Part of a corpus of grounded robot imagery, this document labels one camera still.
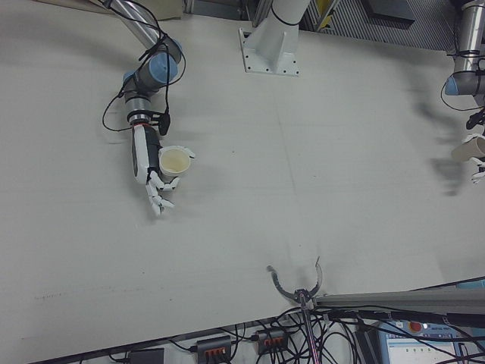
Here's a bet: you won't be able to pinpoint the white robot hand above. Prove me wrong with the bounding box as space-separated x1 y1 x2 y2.
130 124 196 218
462 133 485 186

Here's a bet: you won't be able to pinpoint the beige paper cup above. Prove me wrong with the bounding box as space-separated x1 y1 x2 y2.
450 136 485 162

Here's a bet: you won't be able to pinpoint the white paper cups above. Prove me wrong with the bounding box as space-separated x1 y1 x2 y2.
158 148 192 184

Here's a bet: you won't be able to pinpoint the light blue plastic bin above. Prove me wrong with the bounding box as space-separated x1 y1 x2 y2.
455 277 485 291

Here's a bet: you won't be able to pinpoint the teach pendant with red button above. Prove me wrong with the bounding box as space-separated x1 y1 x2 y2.
373 317 485 364

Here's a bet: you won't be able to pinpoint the black flat box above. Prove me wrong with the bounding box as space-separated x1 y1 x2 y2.
130 347 166 364

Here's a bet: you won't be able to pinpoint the black hub with red ports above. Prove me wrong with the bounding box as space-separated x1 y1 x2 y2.
196 335 233 360
254 328 289 354

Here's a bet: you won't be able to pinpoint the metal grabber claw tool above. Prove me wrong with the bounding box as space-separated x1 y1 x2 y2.
266 256 326 364

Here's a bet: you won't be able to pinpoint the yellow black warning label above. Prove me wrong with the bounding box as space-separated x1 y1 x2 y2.
315 0 335 30

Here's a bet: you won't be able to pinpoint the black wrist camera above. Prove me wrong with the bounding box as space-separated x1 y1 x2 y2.
149 109 172 136
465 109 485 130

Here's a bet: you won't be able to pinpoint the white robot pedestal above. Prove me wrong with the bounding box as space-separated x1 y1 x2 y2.
237 0 302 78

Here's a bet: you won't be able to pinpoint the ribbed metal frame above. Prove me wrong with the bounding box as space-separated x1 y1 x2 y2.
299 0 462 51

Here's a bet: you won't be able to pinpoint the black cable tangle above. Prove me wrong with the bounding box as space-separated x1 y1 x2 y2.
166 305 380 364

